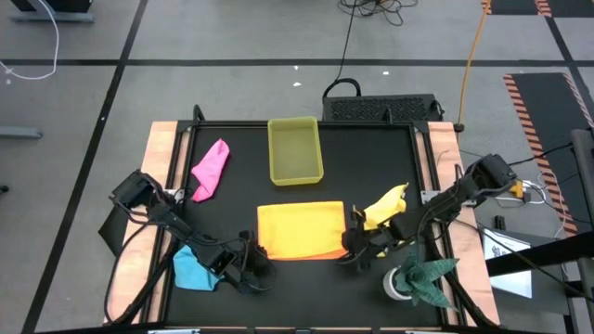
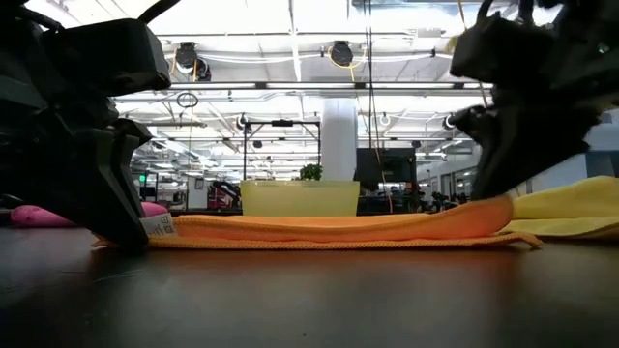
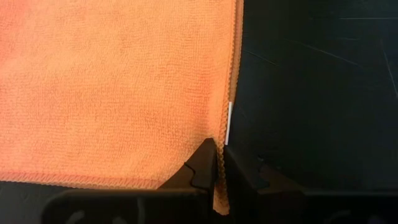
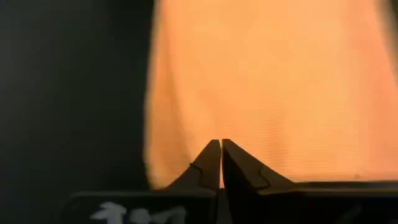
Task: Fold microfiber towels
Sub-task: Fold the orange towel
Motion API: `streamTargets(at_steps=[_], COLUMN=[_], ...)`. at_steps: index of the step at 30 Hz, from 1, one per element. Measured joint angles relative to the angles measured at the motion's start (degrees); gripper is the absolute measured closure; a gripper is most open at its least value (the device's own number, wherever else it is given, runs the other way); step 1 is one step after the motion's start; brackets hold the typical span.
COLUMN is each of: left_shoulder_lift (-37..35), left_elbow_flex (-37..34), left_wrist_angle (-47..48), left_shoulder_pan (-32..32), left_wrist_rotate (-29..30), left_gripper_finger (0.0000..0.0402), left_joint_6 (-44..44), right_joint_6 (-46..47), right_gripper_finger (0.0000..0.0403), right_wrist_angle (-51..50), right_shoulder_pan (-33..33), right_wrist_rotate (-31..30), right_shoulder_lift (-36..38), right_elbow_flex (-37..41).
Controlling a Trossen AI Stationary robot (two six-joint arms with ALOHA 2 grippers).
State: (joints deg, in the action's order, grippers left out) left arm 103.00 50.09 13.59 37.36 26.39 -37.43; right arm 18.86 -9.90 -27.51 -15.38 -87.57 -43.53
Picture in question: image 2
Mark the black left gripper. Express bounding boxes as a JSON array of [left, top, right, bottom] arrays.
[[0, 76, 155, 250]]

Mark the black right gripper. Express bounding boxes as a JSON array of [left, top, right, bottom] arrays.
[[450, 81, 605, 202]]

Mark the orange microfiber towel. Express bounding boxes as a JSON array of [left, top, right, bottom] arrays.
[[91, 193, 544, 251]]

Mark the pink microfiber towel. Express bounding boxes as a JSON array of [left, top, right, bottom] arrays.
[[9, 201, 170, 229]]

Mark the yellow microfiber towel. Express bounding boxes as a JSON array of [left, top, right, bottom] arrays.
[[497, 175, 619, 242]]

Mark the black monitor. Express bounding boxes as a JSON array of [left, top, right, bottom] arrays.
[[354, 147, 418, 190]]

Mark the white round column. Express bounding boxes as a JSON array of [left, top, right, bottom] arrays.
[[321, 99, 360, 182]]

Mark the small green bushy plant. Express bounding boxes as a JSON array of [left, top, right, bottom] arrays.
[[299, 163, 324, 182]]

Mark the yellow plastic bin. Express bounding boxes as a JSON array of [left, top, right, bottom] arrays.
[[239, 179, 362, 218]]

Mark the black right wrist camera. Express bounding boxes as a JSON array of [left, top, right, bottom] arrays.
[[448, 10, 557, 87]]

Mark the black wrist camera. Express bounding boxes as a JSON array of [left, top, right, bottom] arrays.
[[45, 17, 173, 99], [448, 10, 557, 87]]

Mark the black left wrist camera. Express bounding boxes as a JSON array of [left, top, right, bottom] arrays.
[[45, 17, 173, 99]]

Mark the black metal rig frame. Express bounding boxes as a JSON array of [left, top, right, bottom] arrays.
[[242, 119, 323, 182]]

